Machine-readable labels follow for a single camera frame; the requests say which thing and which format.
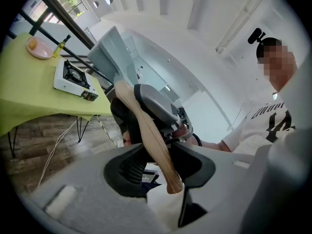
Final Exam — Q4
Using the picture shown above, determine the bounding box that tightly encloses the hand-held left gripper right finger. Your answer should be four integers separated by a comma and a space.
170, 141, 250, 229

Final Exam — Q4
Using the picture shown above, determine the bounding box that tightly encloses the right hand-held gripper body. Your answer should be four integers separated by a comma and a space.
160, 103, 195, 145

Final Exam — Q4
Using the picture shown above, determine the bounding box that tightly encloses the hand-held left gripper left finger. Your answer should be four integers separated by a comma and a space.
31, 142, 172, 234

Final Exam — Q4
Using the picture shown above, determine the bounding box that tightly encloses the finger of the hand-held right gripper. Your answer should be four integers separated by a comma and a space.
110, 97, 147, 147
133, 83, 180, 128

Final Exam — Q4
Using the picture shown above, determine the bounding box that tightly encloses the light blue square tray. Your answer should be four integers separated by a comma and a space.
87, 25, 184, 195

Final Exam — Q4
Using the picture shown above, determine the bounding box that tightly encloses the person's right forearm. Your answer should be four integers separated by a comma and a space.
195, 139, 233, 154

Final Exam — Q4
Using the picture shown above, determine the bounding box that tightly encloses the person's right hand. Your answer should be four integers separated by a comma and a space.
177, 126, 191, 138

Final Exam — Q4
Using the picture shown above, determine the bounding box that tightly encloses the dark blue box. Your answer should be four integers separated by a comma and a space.
141, 169, 162, 185

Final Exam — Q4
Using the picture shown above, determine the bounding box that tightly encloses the black metal table leg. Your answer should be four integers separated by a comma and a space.
7, 125, 20, 158
76, 116, 90, 143

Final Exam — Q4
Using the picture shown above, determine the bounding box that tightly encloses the white printed t-shirt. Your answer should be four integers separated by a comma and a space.
220, 86, 298, 156

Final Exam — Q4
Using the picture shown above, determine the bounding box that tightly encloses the yellow oil bottle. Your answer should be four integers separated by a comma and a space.
52, 34, 72, 59

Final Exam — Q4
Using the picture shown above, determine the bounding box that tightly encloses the green tablecloth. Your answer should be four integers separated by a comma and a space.
0, 31, 116, 137

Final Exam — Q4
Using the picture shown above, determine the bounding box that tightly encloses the long ceiling light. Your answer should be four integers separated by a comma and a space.
214, 0, 263, 55

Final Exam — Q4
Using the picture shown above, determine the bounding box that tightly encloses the pink round plate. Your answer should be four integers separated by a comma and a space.
25, 36, 54, 60

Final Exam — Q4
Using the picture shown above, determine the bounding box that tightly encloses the black metal railing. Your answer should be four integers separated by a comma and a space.
6, 0, 116, 95

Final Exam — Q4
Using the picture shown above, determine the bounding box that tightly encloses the person's head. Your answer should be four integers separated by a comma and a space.
255, 37, 299, 93

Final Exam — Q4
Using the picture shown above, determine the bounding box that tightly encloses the black wrist strap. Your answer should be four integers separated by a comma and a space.
191, 132, 204, 148

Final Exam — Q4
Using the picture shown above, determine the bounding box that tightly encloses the white power cable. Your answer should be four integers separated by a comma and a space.
37, 117, 78, 188

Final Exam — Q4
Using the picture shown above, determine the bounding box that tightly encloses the black head camera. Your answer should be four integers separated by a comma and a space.
247, 28, 267, 45

